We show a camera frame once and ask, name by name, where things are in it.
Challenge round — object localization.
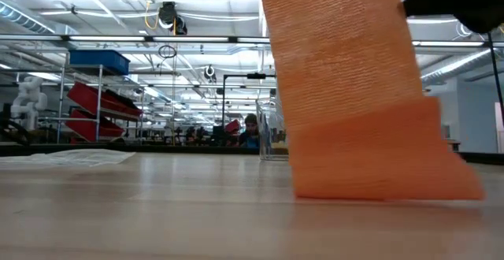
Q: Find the orange elastic bandage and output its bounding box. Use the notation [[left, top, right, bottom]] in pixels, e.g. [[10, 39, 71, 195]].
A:
[[255, 0, 486, 202]]

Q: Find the thin black pole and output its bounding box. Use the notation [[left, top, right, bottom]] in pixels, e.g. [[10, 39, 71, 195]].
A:
[[487, 31, 504, 128]]

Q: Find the clear plastic bin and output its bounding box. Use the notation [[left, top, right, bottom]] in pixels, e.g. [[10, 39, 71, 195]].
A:
[[255, 98, 291, 162]]

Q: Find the person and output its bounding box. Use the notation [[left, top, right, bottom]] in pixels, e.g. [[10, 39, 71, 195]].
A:
[[237, 113, 261, 149]]

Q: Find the red background object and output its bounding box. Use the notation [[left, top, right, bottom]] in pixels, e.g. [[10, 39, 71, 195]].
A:
[[224, 119, 242, 136]]

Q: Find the blue storage bin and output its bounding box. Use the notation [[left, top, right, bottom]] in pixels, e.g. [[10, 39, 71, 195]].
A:
[[69, 49, 132, 76]]

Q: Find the metal shelf rack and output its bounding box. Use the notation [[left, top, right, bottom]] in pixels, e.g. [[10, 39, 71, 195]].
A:
[[39, 52, 145, 145]]

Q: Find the red storage bin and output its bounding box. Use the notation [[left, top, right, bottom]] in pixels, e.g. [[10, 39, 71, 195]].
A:
[[64, 108, 126, 143], [65, 81, 143, 120]]

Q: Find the clear plastic bag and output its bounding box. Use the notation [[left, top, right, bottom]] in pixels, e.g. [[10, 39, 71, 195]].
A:
[[0, 148, 137, 171]]

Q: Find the black camera stand frame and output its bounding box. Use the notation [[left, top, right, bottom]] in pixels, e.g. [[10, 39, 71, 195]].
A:
[[221, 72, 278, 129]]

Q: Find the small ceiling cable reel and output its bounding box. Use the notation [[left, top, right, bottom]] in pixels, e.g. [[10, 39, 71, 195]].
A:
[[203, 65, 217, 84]]

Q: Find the black ceiling cable reel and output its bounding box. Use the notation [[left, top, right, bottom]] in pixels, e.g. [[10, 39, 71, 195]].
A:
[[158, 1, 188, 36]]

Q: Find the black table frame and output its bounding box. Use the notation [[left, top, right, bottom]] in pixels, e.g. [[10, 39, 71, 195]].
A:
[[0, 143, 504, 166]]

